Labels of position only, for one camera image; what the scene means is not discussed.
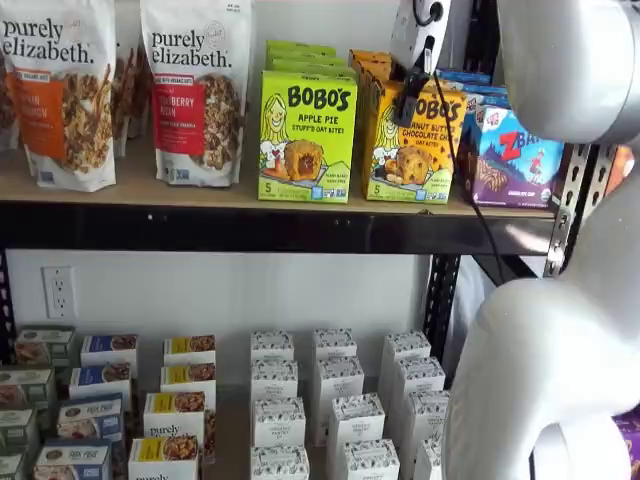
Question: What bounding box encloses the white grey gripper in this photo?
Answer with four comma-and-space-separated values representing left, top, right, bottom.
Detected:
389, 0, 454, 127

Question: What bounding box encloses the orange Bobo's oat bites box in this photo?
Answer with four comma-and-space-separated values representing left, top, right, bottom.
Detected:
348, 48, 397, 97
362, 78, 469, 204

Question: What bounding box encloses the blue purple Zbar box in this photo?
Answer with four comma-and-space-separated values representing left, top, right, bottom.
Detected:
452, 83, 510, 114
434, 68, 494, 87
458, 103, 566, 209

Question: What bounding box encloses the green Bobo's apple pie box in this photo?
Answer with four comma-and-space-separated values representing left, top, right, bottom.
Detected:
267, 62, 357, 81
257, 69, 359, 204
266, 52, 349, 69
265, 39, 338, 58

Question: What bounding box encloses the white floral print box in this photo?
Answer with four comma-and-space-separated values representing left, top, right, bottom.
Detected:
249, 330, 296, 364
311, 355, 366, 444
399, 390, 452, 469
389, 355, 447, 434
249, 358, 300, 402
413, 438, 445, 480
251, 396, 307, 449
377, 330, 433, 399
340, 438, 401, 480
249, 444, 312, 480
326, 392, 387, 454
312, 327, 358, 362

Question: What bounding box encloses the yellow white granola box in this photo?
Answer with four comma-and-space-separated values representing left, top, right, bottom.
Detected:
127, 434, 200, 480
162, 334, 217, 369
159, 362, 218, 397
143, 390, 207, 447

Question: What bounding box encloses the blue white oatmeal box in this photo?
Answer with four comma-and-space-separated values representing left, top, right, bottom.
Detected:
56, 393, 125, 444
33, 438, 113, 480
68, 362, 133, 401
79, 333, 139, 372

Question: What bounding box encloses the green grey oatmeal box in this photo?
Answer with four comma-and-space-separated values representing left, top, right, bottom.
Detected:
0, 408, 40, 454
0, 452, 27, 480
0, 366, 57, 412
13, 326, 77, 370

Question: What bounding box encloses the red label granola bag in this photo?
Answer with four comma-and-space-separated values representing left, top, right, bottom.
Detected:
139, 0, 252, 189

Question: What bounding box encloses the orange package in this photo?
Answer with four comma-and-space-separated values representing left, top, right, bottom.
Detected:
605, 144, 637, 197

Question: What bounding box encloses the white granola bag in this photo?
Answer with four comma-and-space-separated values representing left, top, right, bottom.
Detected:
113, 42, 154, 159
0, 47, 22, 154

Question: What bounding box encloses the orange label granola bag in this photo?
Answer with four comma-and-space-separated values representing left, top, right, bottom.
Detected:
0, 0, 119, 194

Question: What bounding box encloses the purple package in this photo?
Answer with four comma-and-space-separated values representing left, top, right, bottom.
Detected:
611, 407, 640, 480

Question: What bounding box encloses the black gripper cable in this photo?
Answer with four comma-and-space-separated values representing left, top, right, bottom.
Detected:
424, 44, 509, 289

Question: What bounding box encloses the black metal shelf frame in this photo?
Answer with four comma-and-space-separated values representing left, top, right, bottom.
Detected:
0, 0, 619, 376

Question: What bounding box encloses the white wall outlet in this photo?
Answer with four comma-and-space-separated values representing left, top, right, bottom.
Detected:
41, 264, 79, 320

